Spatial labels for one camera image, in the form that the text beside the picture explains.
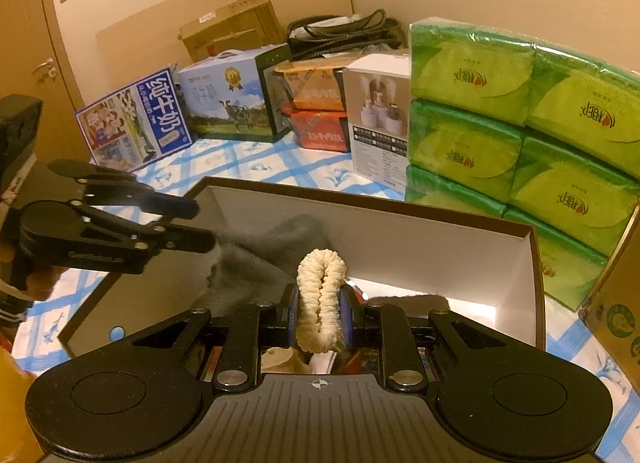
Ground black bag with straps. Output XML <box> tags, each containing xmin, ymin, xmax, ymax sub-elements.
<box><xmin>286</xmin><ymin>9</ymin><xmax>407</xmax><ymax>61</ymax></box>

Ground green tissue pack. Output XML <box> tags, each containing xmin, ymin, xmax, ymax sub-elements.
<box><xmin>406</xmin><ymin>18</ymin><xmax>639</xmax><ymax>309</ymax></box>

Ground blue milk carton box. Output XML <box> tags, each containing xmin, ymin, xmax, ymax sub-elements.
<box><xmin>76</xmin><ymin>67</ymin><xmax>193</xmax><ymax>172</ymax></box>

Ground dark brown open box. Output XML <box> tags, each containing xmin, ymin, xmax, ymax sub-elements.
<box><xmin>58</xmin><ymin>177</ymin><xmax>546</xmax><ymax>357</ymax></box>

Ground orange snack boxes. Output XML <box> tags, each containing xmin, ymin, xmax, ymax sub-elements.
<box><xmin>273</xmin><ymin>53</ymin><xmax>356</xmax><ymax>153</ymax></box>

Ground orange juice bottle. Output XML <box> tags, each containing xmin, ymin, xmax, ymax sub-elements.
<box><xmin>0</xmin><ymin>348</ymin><xmax>43</xmax><ymax>463</ymax></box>

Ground white product box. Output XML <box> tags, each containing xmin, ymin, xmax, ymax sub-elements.
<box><xmin>343</xmin><ymin>52</ymin><xmax>410</xmax><ymax>194</ymax></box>

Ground grey cloth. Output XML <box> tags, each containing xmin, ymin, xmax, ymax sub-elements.
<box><xmin>193</xmin><ymin>215</ymin><xmax>332</xmax><ymax>317</ymax></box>

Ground wooden headboard panel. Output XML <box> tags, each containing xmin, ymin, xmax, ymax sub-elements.
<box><xmin>94</xmin><ymin>0</ymin><xmax>356</xmax><ymax>92</ymax></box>

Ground wooden door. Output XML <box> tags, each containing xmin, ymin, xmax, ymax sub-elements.
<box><xmin>1</xmin><ymin>0</ymin><xmax>90</xmax><ymax>160</ymax></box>

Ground cow picture milk box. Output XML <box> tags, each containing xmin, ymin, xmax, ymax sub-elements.
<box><xmin>177</xmin><ymin>44</ymin><xmax>291</xmax><ymax>142</ymax></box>

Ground large cardboard box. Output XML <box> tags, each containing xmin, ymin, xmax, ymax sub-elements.
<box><xmin>578</xmin><ymin>206</ymin><xmax>640</xmax><ymax>391</ymax></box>

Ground beige stocking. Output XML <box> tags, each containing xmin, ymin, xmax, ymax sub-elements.
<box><xmin>260</xmin><ymin>347</ymin><xmax>322</xmax><ymax>375</ymax></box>

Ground brown cardboard box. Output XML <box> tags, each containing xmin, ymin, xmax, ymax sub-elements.
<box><xmin>179</xmin><ymin>0</ymin><xmax>285</xmax><ymax>62</ymax></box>

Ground red black packet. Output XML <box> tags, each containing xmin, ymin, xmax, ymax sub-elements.
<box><xmin>291</xmin><ymin>327</ymin><xmax>436</xmax><ymax>375</ymax></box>

